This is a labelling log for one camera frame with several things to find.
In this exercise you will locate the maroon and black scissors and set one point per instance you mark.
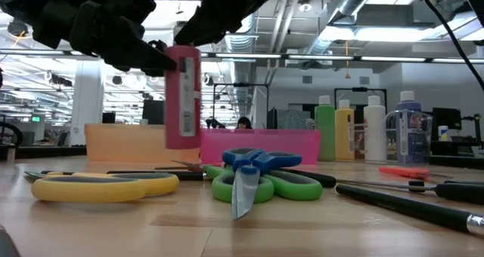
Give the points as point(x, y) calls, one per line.
point(457, 193)

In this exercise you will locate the small black monitor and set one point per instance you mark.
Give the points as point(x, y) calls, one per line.
point(109, 118)

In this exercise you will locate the yellow paint bottle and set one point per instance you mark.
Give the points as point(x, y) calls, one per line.
point(344, 136)

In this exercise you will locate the person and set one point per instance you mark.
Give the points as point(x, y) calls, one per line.
point(244, 122)

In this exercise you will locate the white paint bottle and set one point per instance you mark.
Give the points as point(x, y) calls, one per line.
point(374, 132)

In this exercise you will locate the blue-violet paint bottle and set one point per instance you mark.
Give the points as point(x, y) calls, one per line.
point(408, 105)

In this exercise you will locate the large black monitor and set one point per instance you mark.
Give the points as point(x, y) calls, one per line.
point(153, 111)

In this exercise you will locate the thin black background frame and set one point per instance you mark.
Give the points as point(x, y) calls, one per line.
point(240, 85)

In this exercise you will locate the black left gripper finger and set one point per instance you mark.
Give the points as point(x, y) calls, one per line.
point(159, 47)
point(113, 41)

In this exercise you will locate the long overhead light strip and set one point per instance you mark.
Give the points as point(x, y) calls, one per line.
point(321, 56)

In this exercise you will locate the silver ventilation duct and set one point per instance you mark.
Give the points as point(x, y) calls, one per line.
point(238, 41)

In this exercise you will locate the red paint bottle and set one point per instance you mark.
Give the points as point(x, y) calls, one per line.
point(175, 106)

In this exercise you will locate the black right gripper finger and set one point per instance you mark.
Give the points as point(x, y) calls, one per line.
point(196, 26)
point(223, 22)

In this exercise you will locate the green paint bottle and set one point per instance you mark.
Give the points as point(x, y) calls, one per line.
point(324, 136)

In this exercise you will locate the orange plastic tray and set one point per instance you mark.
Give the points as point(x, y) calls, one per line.
point(125, 143)

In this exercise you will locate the clear plastic bottle organizer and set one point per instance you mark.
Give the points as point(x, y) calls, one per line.
point(425, 136)

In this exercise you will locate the pink plastic tray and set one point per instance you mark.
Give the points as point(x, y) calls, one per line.
point(264, 140)

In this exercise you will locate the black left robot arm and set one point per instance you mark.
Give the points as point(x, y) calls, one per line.
point(22, 4)

